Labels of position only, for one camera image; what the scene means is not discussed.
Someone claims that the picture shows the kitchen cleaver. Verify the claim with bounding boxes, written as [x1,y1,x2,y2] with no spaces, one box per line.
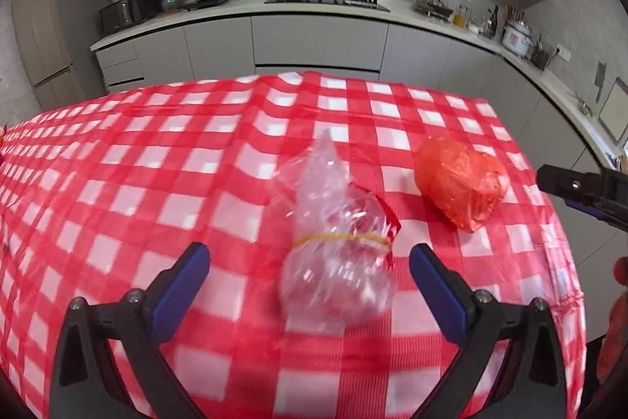
[594,62,607,103]

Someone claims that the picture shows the gas stove top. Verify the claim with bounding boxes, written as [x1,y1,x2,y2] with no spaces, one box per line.
[263,0,392,13]

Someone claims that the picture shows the white cutting board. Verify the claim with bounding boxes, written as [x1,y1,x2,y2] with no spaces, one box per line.
[598,78,628,144]

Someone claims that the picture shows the utensil holder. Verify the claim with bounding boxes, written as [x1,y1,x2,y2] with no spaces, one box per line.
[529,36,552,70]

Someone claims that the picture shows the white rice cooker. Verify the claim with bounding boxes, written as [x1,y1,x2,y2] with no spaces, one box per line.
[501,19,532,57]

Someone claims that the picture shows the person's right hand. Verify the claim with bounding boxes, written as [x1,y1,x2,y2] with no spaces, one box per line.
[595,253,628,385]

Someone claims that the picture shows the lower kitchen cabinets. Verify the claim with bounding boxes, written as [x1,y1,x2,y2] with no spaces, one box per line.
[90,8,628,342]

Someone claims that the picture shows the black microwave oven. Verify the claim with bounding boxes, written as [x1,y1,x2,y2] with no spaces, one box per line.
[99,0,162,36]

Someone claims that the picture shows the red checkered tablecloth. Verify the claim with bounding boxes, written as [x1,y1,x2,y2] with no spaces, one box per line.
[1,72,586,418]

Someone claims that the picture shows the kettle on stand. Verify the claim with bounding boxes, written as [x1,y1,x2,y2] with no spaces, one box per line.
[414,0,453,21]

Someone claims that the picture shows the orange plastic bag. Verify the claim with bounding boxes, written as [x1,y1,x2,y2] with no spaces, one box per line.
[413,136,510,233]

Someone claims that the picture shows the dark glass bottle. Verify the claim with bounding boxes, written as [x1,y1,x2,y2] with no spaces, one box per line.
[486,5,499,38]

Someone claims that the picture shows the clear plastic bag bundle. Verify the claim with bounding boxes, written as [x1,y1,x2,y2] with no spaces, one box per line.
[269,132,400,335]

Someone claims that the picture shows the beige refrigerator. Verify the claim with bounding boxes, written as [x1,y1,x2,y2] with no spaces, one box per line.
[12,0,110,111]

